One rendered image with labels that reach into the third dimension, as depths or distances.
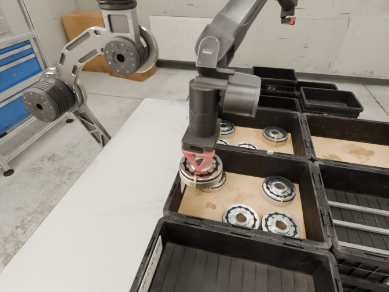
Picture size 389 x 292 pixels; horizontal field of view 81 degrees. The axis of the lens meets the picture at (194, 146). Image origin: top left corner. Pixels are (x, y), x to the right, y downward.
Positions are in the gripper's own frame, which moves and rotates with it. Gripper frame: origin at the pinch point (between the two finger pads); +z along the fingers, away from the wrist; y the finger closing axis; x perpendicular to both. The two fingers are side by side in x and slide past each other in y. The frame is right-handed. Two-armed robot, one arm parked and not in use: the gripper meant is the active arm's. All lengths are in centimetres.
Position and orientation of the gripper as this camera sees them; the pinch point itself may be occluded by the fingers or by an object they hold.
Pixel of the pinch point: (200, 160)
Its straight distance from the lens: 54.2
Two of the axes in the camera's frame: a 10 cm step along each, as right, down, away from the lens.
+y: 2.5, -6.2, 7.4
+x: -9.7, -1.8, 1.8
